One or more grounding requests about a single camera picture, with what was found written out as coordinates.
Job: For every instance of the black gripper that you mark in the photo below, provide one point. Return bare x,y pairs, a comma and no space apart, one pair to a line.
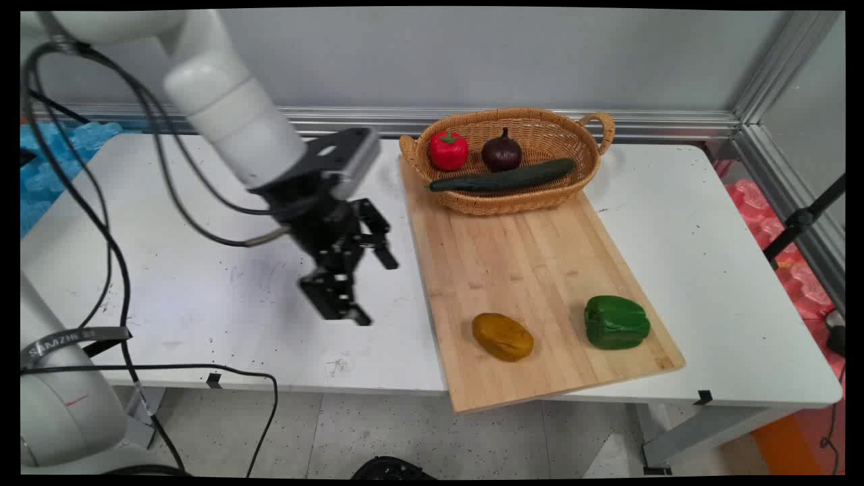
324,233

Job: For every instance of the brown potato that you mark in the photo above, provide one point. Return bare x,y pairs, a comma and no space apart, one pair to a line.
503,336

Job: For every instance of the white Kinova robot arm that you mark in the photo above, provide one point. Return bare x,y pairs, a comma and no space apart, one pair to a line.
229,115

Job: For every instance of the red tomato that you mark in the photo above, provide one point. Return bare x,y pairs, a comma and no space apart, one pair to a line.
448,150

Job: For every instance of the wooden cutting board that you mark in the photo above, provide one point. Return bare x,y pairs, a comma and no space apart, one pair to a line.
526,290

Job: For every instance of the dark green cucumber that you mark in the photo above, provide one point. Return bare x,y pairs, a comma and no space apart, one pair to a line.
506,178

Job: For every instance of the dark purple onion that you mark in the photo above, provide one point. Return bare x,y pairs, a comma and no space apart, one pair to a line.
501,154

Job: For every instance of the black tape tab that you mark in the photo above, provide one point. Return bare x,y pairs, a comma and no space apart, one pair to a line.
214,381
704,397

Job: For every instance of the woven wicker basket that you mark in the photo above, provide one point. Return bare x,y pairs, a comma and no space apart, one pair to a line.
540,196

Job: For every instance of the black round floor object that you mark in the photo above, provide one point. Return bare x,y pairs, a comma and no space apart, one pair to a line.
391,468

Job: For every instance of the grey table leg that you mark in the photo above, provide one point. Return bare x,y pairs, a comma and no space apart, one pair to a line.
702,432
145,412

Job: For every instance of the green bell pepper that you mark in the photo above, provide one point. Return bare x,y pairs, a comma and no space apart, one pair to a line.
615,322

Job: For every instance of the blue bubble wrap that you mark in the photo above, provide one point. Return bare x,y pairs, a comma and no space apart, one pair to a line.
47,175

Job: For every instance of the black tripod leg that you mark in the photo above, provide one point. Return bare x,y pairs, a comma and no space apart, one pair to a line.
800,219

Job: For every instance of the orange floor mat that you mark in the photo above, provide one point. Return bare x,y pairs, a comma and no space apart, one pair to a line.
790,445

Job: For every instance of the small black device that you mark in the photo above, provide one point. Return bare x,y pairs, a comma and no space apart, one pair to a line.
837,334

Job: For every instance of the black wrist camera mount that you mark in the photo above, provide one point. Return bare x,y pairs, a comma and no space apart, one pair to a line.
337,155

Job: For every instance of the aluminium frame rail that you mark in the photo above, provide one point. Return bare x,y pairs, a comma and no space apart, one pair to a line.
661,125

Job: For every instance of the aluminium frame corner post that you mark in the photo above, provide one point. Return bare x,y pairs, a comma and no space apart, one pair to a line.
776,74

